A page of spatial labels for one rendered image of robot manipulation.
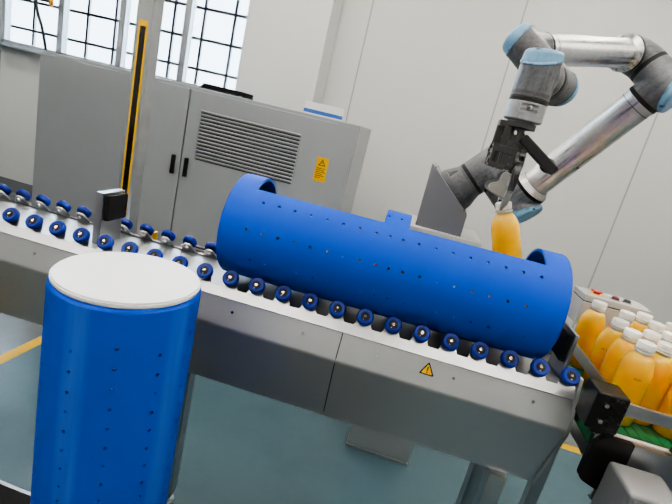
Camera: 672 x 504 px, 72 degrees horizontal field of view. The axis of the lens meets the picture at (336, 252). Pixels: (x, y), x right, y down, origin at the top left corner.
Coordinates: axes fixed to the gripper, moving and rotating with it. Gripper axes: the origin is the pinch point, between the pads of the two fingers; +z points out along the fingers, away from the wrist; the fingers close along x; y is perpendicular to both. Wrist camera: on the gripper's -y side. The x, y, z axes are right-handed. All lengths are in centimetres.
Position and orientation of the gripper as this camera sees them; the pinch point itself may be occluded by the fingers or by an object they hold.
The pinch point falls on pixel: (503, 204)
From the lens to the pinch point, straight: 125.1
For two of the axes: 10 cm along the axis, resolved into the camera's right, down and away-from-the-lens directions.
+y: -9.6, -2.7, 1.1
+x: -1.8, 2.3, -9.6
